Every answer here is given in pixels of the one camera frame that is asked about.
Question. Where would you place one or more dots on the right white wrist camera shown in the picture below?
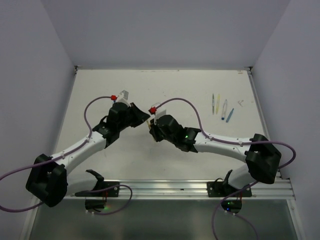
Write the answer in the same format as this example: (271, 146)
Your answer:
(157, 111)

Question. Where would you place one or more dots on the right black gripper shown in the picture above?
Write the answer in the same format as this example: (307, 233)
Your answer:
(153, 131)

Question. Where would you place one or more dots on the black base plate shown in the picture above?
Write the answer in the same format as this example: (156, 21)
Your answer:
(217, 189)
(101, 189)

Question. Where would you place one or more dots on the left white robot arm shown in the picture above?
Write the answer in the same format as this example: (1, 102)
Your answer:
(48, 178)

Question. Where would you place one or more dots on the yellow thin pen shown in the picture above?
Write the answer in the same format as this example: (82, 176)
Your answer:
(217, 104)

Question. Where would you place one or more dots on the green thin pen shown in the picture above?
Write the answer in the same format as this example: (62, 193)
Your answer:
(213, 104)

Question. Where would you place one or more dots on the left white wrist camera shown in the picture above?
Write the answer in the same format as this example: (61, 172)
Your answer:
(123, 98)

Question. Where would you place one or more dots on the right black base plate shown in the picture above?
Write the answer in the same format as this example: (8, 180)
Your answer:
(217, 189)

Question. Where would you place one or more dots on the yellow gold highlighter pen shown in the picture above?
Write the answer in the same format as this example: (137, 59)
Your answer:
(150, 124)

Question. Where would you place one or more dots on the blue highlighter pen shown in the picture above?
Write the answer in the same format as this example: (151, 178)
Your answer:
(230, 115)

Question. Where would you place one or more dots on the blue white marker pen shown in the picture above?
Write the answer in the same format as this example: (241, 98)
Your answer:
(224, 109)

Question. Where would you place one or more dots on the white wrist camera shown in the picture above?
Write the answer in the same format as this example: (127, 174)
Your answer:
(157, 111)
(123, 98)

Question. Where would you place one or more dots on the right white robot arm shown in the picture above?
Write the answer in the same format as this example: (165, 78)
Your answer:
(261, 159)

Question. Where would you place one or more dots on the aluminium front rail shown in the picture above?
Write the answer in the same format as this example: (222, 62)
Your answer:
(182, 189)

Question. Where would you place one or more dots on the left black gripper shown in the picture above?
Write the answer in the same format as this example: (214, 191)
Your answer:
(139, 115)

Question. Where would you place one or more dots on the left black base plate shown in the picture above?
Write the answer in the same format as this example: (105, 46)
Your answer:
(101, 189)

